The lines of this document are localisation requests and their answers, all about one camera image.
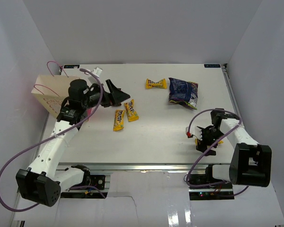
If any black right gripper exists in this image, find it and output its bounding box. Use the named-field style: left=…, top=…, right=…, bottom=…
left=196, top=126, right=225, bottom=157

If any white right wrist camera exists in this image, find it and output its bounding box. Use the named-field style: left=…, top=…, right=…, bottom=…
left=186, top=126, right=203, bottom=140

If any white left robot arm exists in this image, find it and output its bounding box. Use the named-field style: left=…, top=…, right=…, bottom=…
left=16, top=79, right=130, bottom=207

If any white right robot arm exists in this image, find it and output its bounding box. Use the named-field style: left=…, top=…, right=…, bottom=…
left=187, top=108, right=272, bottom=189

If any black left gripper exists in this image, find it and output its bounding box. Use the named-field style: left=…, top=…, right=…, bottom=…
left=81, top=79, right=129, bottom=110

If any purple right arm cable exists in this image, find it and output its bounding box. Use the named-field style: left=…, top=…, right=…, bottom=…
left=185, top=108, right=249, bottom=197

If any large dark blue snack bag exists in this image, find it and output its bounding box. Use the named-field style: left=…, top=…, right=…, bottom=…
left=169, top=78, right=198, bottom=110

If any blue label back left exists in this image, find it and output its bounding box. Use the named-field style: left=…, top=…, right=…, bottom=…
left=63, top=64, right=80, bottom=69

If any yellow m&m packet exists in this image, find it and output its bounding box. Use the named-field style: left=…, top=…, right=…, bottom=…
left=124, top=99, right=139, bottom=122
left=195, top=139, right=223, bottom=145
left=113, top=110, right=125, bottom=131
left=145, top=79, right=167, bottom=89

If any beige and pink paper bag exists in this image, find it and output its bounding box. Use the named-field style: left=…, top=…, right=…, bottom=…
left=31, top=73, right=80, bottom=118

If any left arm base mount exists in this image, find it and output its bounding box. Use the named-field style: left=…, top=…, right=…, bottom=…
left=61, top=175, right=107, bottom=199

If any white cardboard front panel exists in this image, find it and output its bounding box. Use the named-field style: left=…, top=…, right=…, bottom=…
left=14, top=172, right=284, bottom=227

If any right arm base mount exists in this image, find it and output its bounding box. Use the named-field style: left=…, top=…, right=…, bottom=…
left=188, top=174, right=234, bottom=201

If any blue label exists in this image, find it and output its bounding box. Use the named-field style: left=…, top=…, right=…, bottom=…
left=63, top=64, right=80, bottom=69
left=204, top=64, right=221, bottom=68

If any yellow M&M packet back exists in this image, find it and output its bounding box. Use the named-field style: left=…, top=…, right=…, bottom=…
left=145, top=79, right=167, bottom=89

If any blue label back right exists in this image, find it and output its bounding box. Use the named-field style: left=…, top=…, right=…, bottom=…
left=204, top=64, right=221, bottom=68

